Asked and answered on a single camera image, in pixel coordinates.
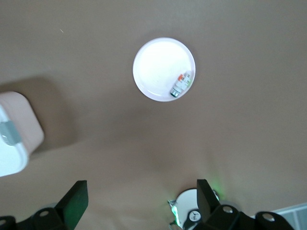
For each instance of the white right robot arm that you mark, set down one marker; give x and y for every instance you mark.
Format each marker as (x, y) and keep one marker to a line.
(187, 201)

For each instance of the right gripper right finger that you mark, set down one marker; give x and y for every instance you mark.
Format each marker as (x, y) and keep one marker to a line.
(211, 210)

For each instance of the white lidded storage box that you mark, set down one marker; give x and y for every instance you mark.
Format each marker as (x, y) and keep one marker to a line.
(26, 124)

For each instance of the pink round plate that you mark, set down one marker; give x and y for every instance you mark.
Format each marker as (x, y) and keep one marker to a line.
(158, 64)

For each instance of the white switch with green button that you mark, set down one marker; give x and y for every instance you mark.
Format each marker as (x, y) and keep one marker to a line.
(181, 85)

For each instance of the brown table cover sheet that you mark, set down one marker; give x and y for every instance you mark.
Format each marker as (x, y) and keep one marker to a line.
(72, 72)

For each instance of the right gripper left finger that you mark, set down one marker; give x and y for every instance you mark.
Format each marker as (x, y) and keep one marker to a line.
(72, 206)

